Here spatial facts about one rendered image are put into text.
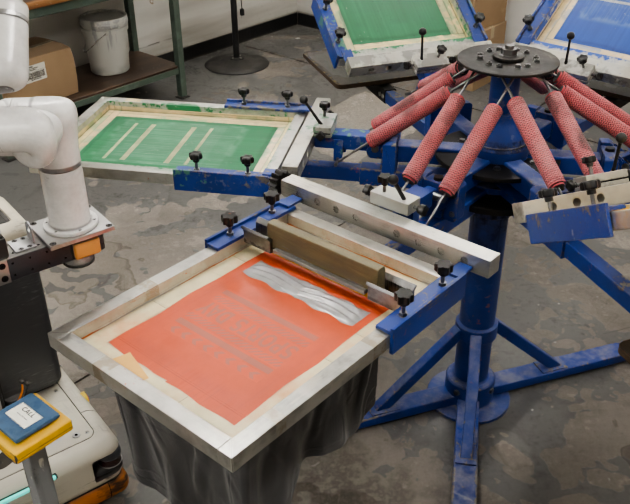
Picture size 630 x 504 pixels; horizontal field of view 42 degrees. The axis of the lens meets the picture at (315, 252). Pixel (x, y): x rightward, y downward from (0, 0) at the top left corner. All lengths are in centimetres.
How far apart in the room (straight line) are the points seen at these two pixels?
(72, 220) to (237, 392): 57
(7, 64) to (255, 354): 78
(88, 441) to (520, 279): 212
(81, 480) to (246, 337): 100
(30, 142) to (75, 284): 238
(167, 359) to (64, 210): 42
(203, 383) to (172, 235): 250
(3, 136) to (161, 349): 59
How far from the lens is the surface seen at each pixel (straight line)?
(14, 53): 156
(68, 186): 193
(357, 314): 193
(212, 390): 174
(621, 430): 321
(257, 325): 191
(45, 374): 284
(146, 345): 189
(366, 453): 295
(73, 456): 266
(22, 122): 159
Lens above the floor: 209
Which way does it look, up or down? 31 degrees down
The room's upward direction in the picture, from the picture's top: straight up
